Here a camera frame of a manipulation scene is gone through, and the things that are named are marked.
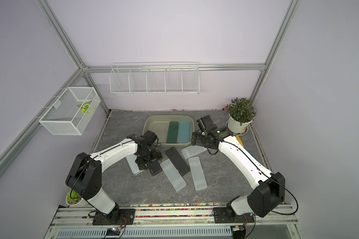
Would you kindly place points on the aluminium front rail frame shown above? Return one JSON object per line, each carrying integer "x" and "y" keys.
{"x": 168, "y": 220}

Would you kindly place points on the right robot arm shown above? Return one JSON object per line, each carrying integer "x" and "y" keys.
{"x": 268, "y": 188}

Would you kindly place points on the frosted white pencil case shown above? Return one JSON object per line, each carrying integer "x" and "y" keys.
{"x": 192, "y": 151}
{"x": 173, "y": 175}
{"x": 197, "y": 173}

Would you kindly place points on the dark green pencil case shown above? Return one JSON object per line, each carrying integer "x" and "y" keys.
{"x": 173, "y": 130}

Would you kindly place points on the white mesh wall basket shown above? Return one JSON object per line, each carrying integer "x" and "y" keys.
{"x": 64, "y": 116}

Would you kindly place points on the small succulent white pot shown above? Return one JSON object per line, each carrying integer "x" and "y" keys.
{"x": 75, "y": 200}

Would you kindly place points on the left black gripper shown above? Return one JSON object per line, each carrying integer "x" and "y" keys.
{"x": 141, "y": 162}

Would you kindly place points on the white wire wall shelf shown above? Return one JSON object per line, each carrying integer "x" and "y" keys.
{"x": 154, "y": 78}

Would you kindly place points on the green leaf toy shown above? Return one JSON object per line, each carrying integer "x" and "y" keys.
{"x": 86, "y": 108}

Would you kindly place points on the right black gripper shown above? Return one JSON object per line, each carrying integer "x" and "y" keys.
{"x": 198, "y": 141}

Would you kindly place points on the yellow blue garden fork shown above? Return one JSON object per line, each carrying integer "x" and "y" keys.
{"x": 241, "y": 143}

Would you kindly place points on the pale white pencil case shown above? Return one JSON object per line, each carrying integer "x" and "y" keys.
{"x": 133, "y": 165}

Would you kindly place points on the light blue pencil case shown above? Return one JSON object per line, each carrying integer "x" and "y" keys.
{"x": 184, "y": 132}

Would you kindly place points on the potted green plant white pot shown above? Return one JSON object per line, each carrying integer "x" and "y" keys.
{"x": 241, "y": 113}

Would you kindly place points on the grey-green plastic storage box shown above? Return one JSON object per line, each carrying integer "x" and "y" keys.
{"x": 159, "y": 124}

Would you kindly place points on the black pencil case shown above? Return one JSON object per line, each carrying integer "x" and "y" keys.
{"x": 178, "y": 161}
{"x": 154, "y": 167}

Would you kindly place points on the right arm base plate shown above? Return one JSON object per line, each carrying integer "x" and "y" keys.
{"x": 224, "y": 215}

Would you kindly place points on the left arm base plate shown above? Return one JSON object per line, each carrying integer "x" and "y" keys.
{"x": 116, "y": 217}

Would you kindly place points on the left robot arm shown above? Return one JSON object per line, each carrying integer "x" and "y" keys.
{"x": 85, "y": 176}

